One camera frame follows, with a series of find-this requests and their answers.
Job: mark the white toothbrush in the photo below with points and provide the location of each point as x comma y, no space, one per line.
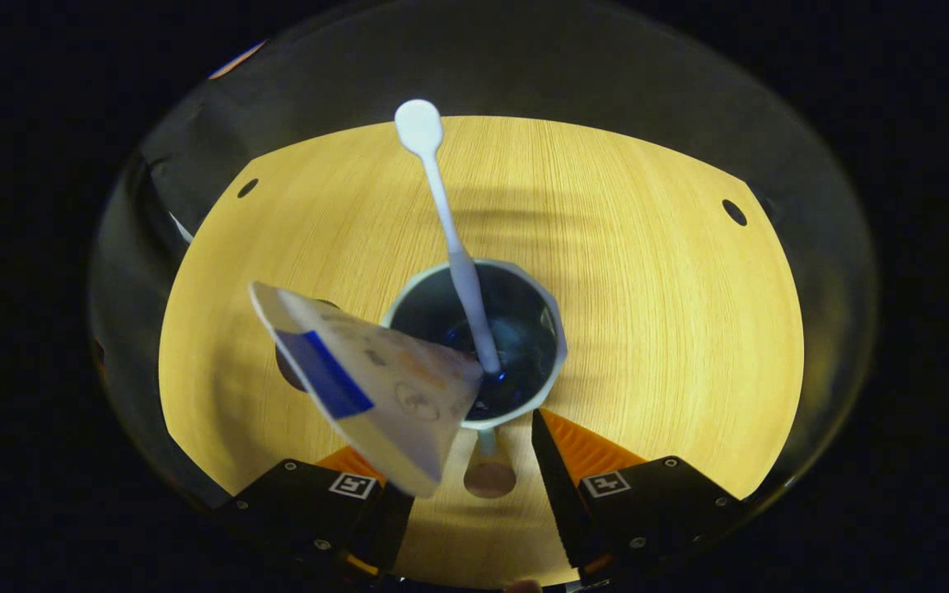
441,198

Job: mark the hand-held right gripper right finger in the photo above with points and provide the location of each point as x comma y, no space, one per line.
565,502

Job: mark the light wooden desktop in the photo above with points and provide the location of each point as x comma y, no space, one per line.
647,329

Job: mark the white toothpaste tube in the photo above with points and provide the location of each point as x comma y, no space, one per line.
376,387

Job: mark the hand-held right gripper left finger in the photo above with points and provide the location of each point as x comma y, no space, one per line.
388,527

